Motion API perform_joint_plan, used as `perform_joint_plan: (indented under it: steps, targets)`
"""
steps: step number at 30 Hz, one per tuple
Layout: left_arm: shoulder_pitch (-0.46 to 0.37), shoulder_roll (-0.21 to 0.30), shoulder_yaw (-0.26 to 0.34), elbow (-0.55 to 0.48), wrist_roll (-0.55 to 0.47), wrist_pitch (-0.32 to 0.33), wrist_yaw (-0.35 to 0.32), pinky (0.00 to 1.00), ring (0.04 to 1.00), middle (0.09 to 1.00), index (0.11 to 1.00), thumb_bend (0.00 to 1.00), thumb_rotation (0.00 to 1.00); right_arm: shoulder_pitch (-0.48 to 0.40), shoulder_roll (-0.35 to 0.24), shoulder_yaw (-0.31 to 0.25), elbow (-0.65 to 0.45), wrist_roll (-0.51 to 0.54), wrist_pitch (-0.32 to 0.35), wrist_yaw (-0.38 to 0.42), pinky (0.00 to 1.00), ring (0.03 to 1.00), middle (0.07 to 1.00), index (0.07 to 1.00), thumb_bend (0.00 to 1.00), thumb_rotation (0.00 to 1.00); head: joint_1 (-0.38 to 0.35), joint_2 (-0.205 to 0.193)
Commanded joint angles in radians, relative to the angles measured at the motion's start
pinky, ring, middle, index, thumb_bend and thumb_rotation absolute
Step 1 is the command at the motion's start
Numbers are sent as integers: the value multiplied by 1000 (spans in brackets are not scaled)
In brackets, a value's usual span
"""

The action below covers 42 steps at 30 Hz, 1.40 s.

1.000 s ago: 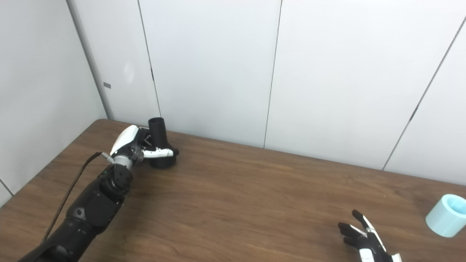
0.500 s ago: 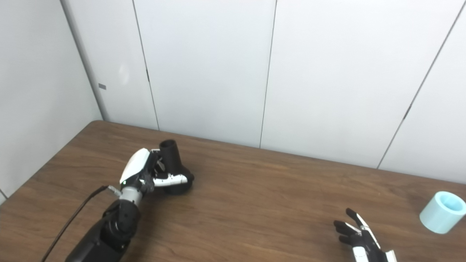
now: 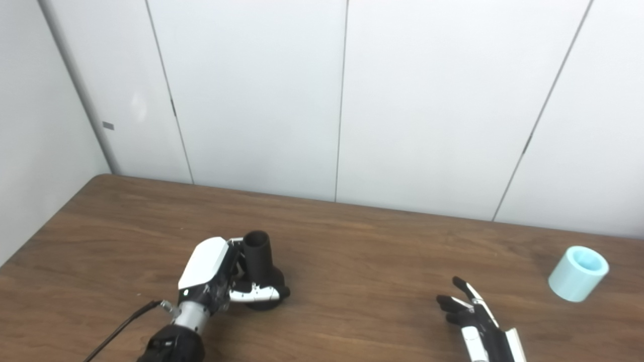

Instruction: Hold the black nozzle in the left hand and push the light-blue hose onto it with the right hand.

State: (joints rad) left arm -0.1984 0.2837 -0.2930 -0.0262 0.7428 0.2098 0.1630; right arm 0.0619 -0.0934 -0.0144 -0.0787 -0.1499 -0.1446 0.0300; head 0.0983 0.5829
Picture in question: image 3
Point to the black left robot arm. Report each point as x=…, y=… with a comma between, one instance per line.
x=176, y=342

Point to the light blue cylinder cup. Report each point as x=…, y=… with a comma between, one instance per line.
x=576, y=279

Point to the black funnel-shaped nozzle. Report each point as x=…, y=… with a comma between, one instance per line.
x=259, y=261

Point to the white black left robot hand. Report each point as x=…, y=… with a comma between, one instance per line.
x=204, y=264

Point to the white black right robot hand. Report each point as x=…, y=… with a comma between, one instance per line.
x=485, y=329

